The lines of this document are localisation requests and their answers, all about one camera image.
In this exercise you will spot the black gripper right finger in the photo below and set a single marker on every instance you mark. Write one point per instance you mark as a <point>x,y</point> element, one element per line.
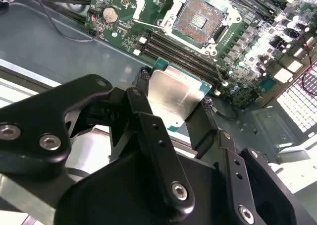
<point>203,133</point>

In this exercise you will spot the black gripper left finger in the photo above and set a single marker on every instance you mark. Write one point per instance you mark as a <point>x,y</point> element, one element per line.
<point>37,116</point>

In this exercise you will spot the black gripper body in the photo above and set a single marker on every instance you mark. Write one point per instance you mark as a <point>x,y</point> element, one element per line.
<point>119,197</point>

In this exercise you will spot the silver topped CPU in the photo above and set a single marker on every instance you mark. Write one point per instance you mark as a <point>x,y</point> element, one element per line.
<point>173,96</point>

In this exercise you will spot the metal socket cover frame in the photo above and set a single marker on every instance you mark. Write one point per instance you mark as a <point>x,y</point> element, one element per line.
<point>141,4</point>

